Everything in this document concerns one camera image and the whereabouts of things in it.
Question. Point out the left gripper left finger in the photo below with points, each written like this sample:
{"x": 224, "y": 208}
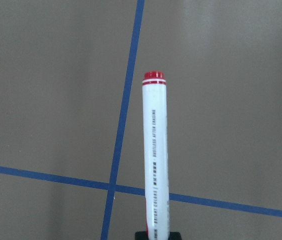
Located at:
{"x": 141, "y": 235}

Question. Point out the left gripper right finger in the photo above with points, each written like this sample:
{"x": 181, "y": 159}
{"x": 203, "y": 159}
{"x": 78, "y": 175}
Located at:
{"x": 174, "y": 235}

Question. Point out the red and white marker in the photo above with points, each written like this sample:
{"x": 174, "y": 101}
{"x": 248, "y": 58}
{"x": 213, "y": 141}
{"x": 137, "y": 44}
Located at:
{"x": 156, "y": 167}

